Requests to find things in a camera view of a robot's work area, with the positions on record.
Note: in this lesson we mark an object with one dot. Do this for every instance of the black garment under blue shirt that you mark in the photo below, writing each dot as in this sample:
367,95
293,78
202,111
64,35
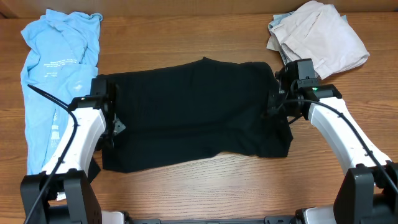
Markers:
93,170

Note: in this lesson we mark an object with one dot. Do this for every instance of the black t-shirt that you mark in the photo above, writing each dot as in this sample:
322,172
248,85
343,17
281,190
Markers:
194,111

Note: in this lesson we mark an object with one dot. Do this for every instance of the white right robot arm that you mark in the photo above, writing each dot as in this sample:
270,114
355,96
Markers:
368,193

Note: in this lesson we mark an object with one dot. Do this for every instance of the light blue t-shirt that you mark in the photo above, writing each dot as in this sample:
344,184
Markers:
63,58

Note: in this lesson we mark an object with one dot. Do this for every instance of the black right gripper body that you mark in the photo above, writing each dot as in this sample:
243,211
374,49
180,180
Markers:
288,110

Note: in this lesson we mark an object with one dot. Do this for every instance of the folded beige trousers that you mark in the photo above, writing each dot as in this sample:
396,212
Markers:
317,31

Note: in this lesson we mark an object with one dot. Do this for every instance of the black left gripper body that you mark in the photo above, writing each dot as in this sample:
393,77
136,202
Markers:
112,116

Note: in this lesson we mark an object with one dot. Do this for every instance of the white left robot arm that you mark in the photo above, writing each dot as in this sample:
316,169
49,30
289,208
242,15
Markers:
62,193

